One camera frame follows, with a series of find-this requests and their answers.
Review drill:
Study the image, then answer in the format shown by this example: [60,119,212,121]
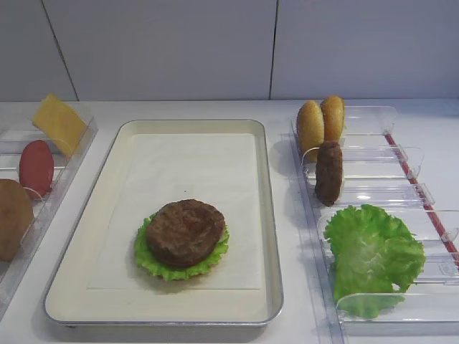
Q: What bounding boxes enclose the tan bun half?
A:
[296,100,324,162]
[320,95,346,141]

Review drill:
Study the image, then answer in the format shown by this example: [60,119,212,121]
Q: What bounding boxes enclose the clear acrylic rack left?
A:
[1,115,98,314]

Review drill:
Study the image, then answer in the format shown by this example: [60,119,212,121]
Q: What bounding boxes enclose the green lettuce under patty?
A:
[133,213,230,281]

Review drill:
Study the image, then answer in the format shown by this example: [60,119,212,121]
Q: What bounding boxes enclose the clear acrylic rack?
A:
[287,106,458,343]
[1,115,98,314]

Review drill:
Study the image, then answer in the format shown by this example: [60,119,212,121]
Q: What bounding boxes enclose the green lettuce leaf in rack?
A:
[323,204,426,319]

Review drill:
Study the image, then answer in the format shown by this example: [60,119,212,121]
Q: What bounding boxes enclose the brown bun half left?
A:
[1,178,34,262]

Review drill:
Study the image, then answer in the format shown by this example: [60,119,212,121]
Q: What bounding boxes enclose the red tomato slice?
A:
[19,140,54,199]

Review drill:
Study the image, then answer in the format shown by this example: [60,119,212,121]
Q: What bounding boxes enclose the clear acrylic rack right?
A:
[287,106,458,343]

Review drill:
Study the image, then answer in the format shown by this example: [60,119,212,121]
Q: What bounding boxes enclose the brown meat patty on lettuce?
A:
[146,199,225,268]

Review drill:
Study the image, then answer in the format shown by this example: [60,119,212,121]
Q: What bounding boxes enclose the brown meat patty upright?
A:
[315,140,343,206]

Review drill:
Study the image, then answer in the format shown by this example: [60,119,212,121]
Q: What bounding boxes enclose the tan bun half front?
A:
[296,100,324,162]

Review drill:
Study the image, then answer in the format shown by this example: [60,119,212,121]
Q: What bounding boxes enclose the yellow cheese slice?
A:
[32,94,87,158]

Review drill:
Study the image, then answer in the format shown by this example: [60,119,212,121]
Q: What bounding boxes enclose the white parchment paper sheet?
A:
[89,134,262,290]

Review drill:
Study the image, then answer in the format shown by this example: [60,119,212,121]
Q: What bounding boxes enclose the cream metal baking tray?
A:
[44,119,283,327]

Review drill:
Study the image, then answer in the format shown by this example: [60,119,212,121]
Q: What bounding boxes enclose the tan bun half rear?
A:
[320,95,346,141]

